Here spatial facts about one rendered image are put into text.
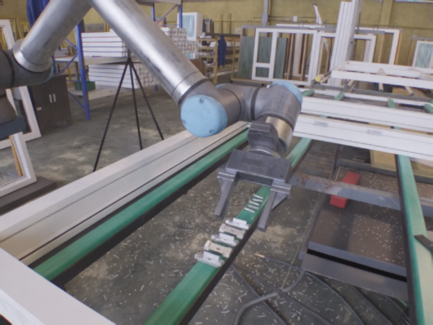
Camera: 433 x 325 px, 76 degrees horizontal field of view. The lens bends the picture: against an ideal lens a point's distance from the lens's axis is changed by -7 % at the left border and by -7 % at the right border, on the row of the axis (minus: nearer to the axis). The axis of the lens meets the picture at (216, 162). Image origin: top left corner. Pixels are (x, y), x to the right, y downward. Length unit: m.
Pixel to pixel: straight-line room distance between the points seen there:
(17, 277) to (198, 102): 0.42
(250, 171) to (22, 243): 0.44
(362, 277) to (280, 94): 0.61
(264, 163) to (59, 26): 0.83
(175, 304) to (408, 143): 0.95
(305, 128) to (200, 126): 0.63
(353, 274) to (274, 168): 0.52
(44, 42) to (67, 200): 0.74
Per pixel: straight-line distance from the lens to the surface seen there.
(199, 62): 7.52
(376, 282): 1.03
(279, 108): 0.69
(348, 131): 1.16
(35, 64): 1.32
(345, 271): 1.03
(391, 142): 1.17
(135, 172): 0.72
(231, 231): 0.56
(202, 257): 0.51
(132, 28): 0.72
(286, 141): 0.66
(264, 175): 0.61
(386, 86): 4.62
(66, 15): 1.12
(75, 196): 0.61
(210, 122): 0.61
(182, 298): 0.46
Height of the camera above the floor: 1.21
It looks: 23 degrees down
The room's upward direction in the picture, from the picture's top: 1 degrees clockwise
